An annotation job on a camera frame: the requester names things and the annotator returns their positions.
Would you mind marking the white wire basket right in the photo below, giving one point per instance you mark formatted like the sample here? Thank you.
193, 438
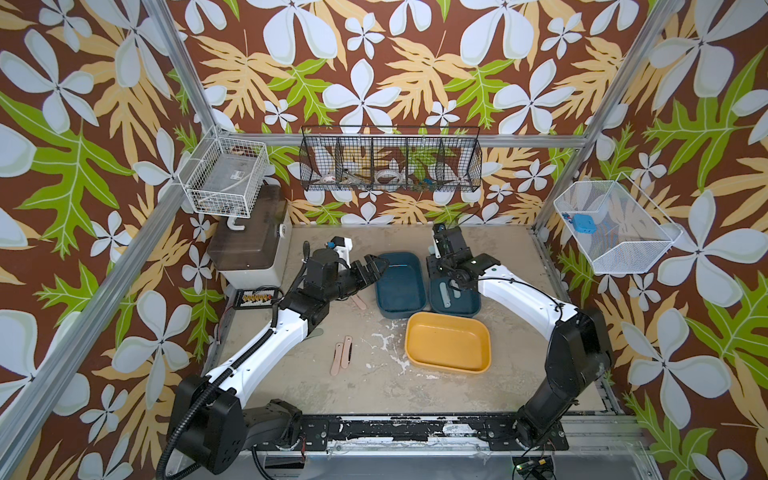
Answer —
633, 232

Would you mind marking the right teal storage box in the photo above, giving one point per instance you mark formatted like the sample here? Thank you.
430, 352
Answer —
464, 302

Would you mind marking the left teal storage box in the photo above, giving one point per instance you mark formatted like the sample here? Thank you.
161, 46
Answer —
400, 292

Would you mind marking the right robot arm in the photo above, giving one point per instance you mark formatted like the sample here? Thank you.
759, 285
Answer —
579, 350

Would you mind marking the black wire basket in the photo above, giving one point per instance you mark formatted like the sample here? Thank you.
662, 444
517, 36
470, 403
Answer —
390, 158

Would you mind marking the brown lidded white container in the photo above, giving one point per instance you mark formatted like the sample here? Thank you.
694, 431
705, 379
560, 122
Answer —
254, 253

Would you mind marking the small electronics board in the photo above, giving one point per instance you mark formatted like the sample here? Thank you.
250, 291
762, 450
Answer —
539, 468

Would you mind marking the white wire basket left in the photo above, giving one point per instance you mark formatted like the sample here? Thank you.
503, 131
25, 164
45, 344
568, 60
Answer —
224, 174

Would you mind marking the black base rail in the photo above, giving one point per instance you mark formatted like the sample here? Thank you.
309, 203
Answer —
495, 431

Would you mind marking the yellow storage box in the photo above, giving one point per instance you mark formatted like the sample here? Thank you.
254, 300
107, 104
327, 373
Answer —
448, 343

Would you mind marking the teal storage box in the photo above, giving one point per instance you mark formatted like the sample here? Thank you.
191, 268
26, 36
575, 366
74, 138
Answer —
400, 292
464, 302

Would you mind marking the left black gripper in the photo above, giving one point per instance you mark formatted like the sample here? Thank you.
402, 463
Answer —
370, 275

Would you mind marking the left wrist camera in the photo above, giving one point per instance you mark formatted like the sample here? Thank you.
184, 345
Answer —
342, 246

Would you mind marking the white wire basket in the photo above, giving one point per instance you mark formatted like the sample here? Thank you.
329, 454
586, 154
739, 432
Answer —
224, 174
633, 232

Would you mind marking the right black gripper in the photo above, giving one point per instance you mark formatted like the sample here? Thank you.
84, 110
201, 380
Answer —
431, 264

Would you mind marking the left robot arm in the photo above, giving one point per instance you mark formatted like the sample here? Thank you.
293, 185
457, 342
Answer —
208, 426

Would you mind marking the blue object in basket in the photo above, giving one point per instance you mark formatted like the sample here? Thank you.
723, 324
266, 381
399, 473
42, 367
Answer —
583, 224

